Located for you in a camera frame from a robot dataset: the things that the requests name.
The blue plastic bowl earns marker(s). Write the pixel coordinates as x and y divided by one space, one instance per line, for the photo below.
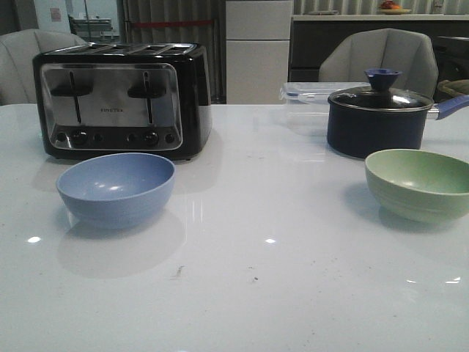
117 191

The green plastic bowl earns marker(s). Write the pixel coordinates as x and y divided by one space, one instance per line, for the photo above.
419 185

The clear plastic food container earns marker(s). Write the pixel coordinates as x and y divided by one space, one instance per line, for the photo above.
306 105

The black and chrome toaster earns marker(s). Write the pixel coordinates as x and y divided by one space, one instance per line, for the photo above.
98 99

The dark blue saucepan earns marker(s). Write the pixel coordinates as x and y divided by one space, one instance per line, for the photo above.
359 132

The white cabinet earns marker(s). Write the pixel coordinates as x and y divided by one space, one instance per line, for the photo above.
257 50

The dark counter with white top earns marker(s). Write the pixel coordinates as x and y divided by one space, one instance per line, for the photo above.
314 37

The grey chair on right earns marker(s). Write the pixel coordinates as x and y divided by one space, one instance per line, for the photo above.
411 53

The grey chair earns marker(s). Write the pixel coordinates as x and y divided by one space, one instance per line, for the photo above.
411 53
17 52

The glass pot lid blue knob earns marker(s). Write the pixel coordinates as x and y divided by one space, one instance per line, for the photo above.
380 95

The fruit bowl on counter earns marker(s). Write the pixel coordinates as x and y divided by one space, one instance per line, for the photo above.
390 7

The grey chair on left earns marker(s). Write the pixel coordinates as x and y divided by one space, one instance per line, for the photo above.
17 52

